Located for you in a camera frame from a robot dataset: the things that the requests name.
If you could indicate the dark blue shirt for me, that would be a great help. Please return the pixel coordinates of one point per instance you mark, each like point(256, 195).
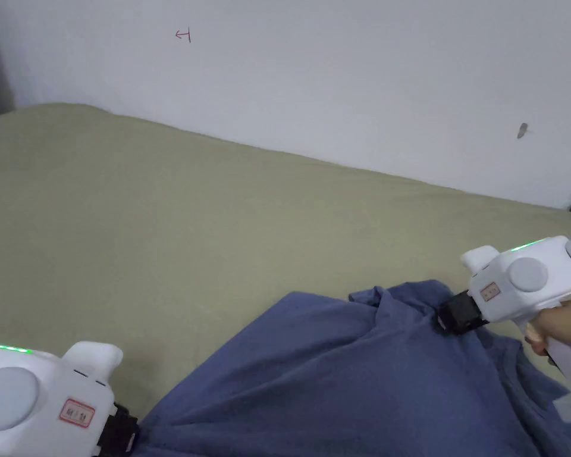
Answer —
point(361, 376)

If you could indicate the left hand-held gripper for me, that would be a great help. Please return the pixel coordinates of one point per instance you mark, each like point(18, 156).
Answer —
point(38, 404)

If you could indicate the bed with pale green sheet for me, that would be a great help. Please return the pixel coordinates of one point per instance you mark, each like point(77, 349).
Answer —
point(147, 214)

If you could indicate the person's right hand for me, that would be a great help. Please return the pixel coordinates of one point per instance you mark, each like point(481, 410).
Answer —
point(559, 326)

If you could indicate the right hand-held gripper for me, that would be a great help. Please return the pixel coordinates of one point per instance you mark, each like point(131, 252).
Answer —
point(528, 285)

